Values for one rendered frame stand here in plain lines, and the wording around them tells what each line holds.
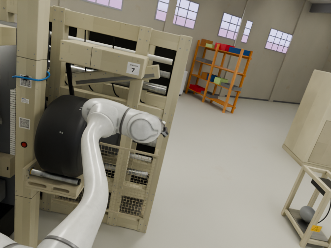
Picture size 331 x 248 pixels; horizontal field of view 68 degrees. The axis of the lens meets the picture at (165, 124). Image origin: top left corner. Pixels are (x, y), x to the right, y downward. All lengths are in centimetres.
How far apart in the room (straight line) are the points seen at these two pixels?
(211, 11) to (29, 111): 921
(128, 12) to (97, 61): 708
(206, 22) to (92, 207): 995
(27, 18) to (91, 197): 132
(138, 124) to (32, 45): 110
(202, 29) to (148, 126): 956
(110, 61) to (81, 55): 21
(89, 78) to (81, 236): 160
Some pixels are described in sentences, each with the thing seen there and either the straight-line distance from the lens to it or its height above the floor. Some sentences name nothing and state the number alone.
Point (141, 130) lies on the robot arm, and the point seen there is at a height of 166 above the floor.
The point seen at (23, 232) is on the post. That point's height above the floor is 28.
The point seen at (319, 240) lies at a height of 13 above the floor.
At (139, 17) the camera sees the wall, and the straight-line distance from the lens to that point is 902.
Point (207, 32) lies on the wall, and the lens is 1043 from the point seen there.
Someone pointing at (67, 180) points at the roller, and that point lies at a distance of 185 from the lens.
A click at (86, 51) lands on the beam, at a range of 188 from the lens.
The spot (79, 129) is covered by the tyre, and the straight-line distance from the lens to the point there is 159.
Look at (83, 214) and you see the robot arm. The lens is 60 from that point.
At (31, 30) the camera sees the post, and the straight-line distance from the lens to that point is 174.
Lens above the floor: 195
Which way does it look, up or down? 19 degrees down
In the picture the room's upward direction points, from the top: 13 degrees clockwise
